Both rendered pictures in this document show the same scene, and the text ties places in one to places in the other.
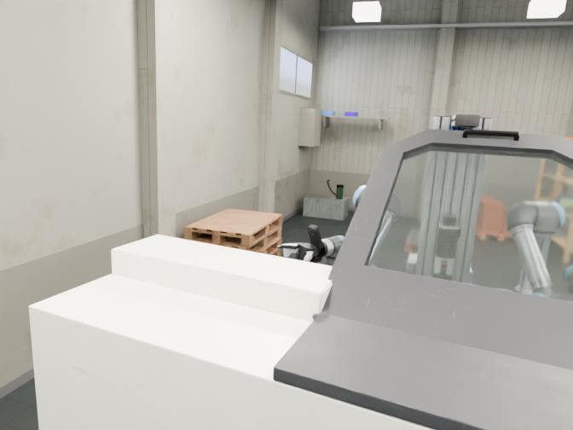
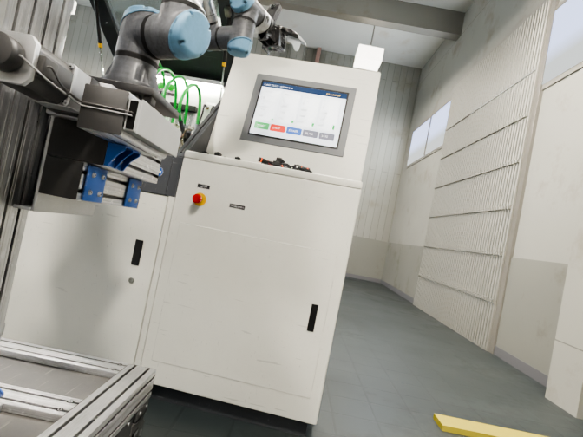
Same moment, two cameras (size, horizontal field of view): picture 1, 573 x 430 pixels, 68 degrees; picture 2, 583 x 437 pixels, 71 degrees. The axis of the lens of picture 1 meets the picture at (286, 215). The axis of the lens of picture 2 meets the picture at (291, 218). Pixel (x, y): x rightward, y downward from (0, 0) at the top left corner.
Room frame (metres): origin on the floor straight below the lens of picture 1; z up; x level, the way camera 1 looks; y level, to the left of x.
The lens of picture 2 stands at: (3.18, -0.33, 0.75)
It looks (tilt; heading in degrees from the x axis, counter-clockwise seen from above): 2 degrees up; 163
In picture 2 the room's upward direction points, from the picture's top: 11 degrees clockwise
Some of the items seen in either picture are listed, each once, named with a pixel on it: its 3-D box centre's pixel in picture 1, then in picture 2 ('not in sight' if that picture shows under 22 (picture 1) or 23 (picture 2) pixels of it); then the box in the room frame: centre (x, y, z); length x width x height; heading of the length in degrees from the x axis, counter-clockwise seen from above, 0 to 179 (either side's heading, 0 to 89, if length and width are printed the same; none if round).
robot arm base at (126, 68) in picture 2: not in sight; (133, 76); (1.95, -0.50, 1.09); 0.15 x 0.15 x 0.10
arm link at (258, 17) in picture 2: (334, 246); (246, 9); (1.85, -0.22, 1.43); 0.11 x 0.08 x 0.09; 137
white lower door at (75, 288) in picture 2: not in sight; (74, 265); (1.40, -0.65, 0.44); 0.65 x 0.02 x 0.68; 67
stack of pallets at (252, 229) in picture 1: (234, 254); not in sight; (4.81, 0.58, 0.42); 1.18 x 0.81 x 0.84; 162
